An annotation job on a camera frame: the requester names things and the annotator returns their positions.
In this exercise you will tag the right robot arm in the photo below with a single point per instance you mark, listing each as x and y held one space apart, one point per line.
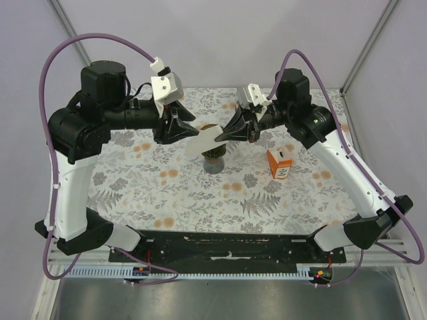
315 128

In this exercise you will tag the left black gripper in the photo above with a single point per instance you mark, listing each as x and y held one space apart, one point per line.
176 130

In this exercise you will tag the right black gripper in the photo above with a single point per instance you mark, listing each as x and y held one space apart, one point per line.
250 130

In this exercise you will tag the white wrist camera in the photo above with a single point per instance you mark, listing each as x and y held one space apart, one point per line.
166 86
251 94

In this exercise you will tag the orange coffee filter box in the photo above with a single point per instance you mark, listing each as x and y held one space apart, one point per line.
280 161

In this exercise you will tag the white paper coffee filter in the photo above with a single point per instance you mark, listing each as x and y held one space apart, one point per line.
204 141

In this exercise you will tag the aluminium rail frame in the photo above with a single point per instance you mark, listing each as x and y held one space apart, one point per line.
349 256

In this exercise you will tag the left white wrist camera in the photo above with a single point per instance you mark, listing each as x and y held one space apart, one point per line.
166 86

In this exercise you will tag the green glass coffee dripper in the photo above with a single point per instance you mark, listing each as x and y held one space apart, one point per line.
215 153

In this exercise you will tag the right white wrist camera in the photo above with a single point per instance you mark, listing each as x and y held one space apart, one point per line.
251 94

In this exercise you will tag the floral patterned table mat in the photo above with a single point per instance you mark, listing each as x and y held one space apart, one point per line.
149 186

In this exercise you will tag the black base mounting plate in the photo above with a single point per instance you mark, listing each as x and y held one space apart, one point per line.
228 253

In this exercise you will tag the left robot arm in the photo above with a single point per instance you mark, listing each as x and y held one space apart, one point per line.
81 129

